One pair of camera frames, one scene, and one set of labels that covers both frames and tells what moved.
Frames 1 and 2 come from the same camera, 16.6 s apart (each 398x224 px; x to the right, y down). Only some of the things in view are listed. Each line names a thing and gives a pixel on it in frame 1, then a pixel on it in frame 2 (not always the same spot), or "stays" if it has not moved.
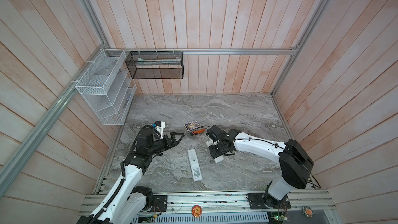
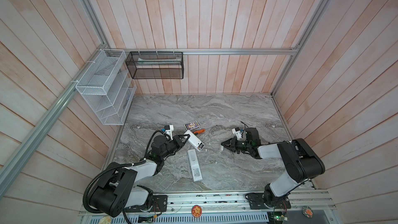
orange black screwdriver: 196,132 stays
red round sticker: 196,211 stays
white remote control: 211,142 -> 194,141
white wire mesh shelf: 108,86 stays
